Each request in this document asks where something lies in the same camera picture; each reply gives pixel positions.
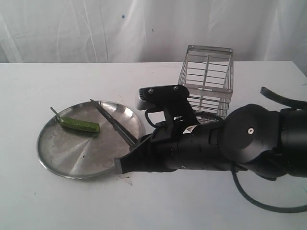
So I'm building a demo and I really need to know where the green chili pepper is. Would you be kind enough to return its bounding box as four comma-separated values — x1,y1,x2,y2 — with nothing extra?
50,107,100,133

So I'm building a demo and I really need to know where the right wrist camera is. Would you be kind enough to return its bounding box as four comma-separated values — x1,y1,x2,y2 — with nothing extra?
136,85,199,128

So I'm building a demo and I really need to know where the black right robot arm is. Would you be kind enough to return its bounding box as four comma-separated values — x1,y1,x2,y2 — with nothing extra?
115,104,307,180

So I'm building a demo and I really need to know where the white backdrop curtain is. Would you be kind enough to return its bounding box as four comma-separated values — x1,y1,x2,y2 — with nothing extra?
0,0,307,67

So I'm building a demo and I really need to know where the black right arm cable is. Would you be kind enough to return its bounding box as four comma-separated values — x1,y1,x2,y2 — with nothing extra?
231,86,307,214

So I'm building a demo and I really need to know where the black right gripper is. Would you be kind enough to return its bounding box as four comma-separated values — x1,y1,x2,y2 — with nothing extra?
114,122,216,173

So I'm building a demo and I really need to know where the black handled kitchen knife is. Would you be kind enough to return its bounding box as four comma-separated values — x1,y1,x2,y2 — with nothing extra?
90,99,137,147

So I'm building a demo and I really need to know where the round steel plate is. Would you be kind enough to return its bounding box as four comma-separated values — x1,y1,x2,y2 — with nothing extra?
37,101,130,179

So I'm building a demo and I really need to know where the wire metal utensil holder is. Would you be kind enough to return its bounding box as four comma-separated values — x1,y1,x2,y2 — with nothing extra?
178,45,234,118

